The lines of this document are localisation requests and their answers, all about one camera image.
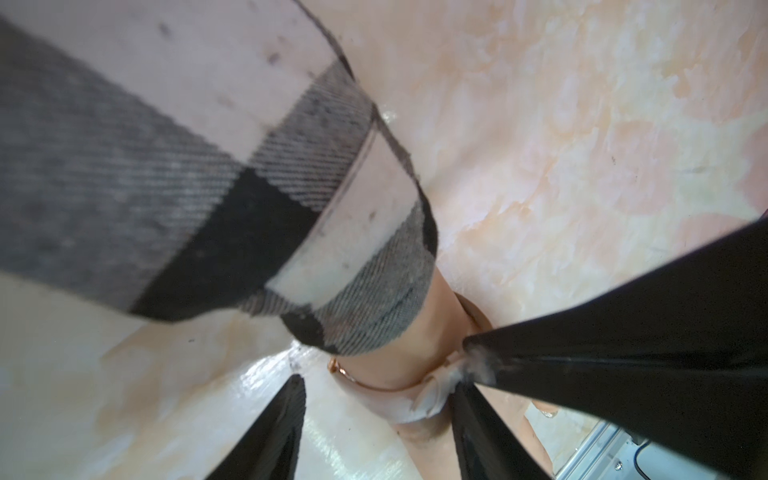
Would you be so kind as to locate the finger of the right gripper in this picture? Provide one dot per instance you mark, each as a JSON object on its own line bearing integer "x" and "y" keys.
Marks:
{"x": 677, "y": 355}

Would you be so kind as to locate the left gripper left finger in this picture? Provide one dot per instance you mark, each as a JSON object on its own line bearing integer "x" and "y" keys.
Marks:
{"x": 269, "y": 449}

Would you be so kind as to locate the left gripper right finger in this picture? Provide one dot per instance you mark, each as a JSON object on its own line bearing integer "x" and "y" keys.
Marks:
{"x": 486, "y": 448}

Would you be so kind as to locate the mannequin hand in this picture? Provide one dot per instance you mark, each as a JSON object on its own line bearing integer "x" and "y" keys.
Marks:
{"x": 439, "y": 329}

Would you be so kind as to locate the black white plaid shirt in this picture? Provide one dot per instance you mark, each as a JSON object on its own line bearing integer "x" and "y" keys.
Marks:
{"x": 172, "y": 158}

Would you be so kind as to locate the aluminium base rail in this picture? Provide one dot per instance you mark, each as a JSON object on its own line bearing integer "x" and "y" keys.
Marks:
{"x": 610, "y": 452}

